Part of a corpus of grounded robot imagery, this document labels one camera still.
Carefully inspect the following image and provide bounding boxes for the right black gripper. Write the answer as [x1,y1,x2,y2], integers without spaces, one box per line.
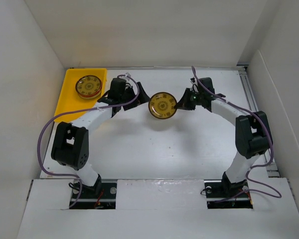
[174,88,204,111]

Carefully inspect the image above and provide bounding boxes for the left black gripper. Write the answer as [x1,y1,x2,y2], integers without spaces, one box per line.
[120,83,150,111]

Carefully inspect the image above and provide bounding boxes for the yellow patterned plate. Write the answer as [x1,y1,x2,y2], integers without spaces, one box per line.
[148,92,177,120]
[75,75,102,95]

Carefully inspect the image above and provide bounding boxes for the orange plate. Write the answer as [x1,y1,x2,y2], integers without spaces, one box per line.
[79,94,100,99]

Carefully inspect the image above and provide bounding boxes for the cream floral plate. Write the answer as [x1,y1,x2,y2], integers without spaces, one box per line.
[81,97,100,101]

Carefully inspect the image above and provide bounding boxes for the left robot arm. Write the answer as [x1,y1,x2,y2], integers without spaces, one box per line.
[51,75,150,198]

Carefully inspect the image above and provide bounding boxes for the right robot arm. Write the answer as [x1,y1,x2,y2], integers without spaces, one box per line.
[175,78,273,198]

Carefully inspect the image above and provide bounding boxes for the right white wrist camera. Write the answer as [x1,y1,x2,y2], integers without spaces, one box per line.
[190,77,199,93]

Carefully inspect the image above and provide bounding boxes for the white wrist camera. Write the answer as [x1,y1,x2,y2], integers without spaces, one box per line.
[190,77,199,93]
[117,73,132,81]

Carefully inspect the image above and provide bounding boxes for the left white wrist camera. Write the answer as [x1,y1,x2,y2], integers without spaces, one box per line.
[117,73,132,81]

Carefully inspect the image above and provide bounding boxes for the aluminium rail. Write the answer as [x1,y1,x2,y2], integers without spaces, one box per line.
[238,65,280,177]

